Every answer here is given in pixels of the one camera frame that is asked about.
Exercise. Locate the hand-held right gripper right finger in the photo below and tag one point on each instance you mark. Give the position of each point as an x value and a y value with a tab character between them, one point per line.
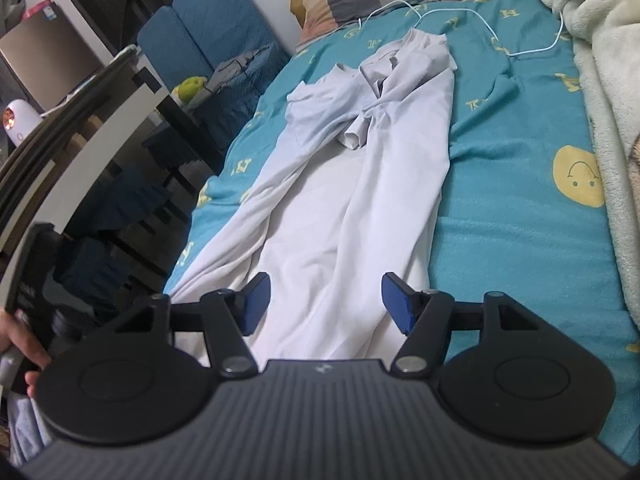
395	305

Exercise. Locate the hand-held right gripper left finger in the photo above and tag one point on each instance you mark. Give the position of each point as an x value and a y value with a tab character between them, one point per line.
257	302

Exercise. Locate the white garment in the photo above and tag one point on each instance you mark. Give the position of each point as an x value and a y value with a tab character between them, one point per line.
345	200

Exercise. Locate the person's left hand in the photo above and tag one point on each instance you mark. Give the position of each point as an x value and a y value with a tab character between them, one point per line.
25	342

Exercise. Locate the white round humidifier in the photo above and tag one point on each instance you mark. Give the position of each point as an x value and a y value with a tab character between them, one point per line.
17	120

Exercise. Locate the grey desk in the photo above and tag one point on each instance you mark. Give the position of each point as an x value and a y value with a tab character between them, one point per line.
100	130

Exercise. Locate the black side table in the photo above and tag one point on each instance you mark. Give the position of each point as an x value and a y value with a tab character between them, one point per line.
185	135

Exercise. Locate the blue printed bed sheet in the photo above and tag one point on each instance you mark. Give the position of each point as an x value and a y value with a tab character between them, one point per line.
505	125

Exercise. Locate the green plush toy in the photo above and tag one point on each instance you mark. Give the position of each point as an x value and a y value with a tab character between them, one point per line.
190	89

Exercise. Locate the grey cloth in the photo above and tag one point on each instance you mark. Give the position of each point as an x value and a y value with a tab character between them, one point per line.
240	67

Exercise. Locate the blue folded mattress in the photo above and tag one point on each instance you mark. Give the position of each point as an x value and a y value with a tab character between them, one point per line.
215	25

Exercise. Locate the cream fleece blanket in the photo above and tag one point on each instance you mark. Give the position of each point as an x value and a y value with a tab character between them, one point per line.
615	85

